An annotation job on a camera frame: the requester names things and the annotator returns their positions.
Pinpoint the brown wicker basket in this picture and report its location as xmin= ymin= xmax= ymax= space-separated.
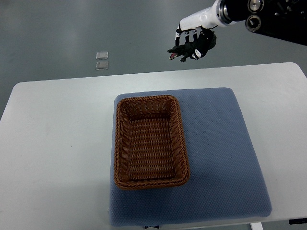
xmin=114 ymin=95 xmax=190 ymax=190

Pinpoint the upper metal floor plate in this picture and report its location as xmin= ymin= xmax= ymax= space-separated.
xmin=96 ymin=51 xmax=108 ymax=60

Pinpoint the blue-grey fabric mat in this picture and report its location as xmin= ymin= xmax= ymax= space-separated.
xmin=109 ymin=88 xmax=272 ymax=227

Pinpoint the dark green toy crocodile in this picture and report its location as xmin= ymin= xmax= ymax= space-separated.
xmin=168 ymin=28 xmax=216 ymax=62

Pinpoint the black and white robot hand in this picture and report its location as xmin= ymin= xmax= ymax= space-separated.
xmin=175 ymin=0 xmax=235 ymax=46

